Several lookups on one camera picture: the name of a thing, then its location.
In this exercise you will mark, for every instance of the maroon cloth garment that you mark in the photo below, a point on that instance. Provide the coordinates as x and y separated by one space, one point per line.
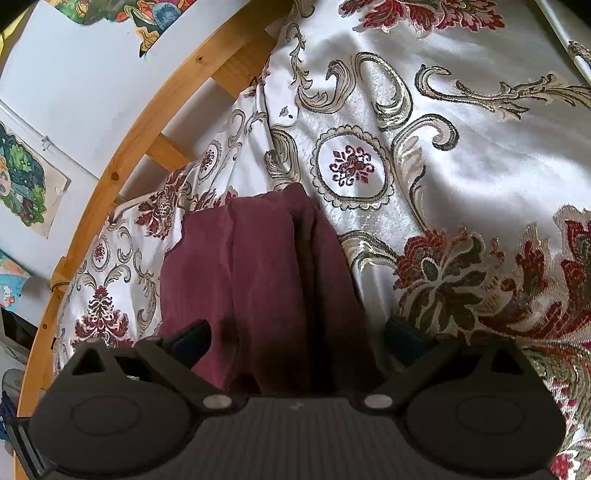
268 277

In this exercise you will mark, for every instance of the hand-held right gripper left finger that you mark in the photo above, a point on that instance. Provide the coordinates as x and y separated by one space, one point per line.
191 345

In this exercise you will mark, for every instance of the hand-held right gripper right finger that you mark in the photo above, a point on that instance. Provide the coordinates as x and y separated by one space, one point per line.
402 342

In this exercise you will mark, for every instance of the green tree wall poster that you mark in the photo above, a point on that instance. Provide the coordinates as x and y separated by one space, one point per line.
25 182

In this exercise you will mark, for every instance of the pale blue wall poster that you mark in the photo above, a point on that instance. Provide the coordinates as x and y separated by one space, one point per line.
10 281

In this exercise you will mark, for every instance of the wooden bed frame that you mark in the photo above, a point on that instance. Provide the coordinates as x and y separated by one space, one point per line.
138 124

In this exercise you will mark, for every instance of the colourful floral wall poster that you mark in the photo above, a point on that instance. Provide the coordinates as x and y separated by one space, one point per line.
120 16

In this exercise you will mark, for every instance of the floral embroidered white bedspread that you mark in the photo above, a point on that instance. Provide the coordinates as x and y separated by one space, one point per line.
485 161

